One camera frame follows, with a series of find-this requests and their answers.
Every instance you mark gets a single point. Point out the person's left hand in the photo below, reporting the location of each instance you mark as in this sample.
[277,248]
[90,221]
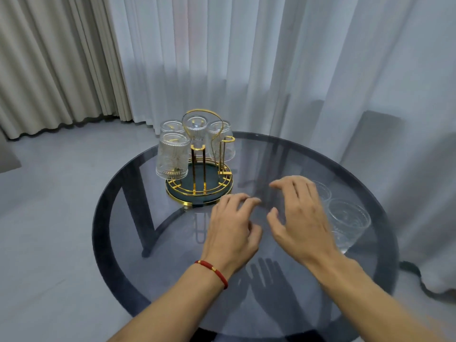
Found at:
[228,238]

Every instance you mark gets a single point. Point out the person's left forearm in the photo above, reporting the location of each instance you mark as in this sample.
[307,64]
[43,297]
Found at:
[167,309]

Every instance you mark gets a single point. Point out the person's right hand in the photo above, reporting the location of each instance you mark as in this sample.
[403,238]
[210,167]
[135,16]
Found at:
[306,231]

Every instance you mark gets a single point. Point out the clear ribbed drinking glass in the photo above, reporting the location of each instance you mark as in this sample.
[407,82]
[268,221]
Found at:
[351,220]
[324,194]
[196,129]
[172,156]
[229,153]
[171,126]

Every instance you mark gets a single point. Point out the beige pleated curtain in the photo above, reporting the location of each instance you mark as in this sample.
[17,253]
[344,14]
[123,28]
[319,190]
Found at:
[53,60]

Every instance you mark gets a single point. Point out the white sheer curtain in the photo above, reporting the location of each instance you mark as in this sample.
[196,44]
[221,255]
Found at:
[267,49]

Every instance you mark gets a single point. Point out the person's right forearm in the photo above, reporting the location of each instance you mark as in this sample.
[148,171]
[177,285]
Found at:
[363,306]

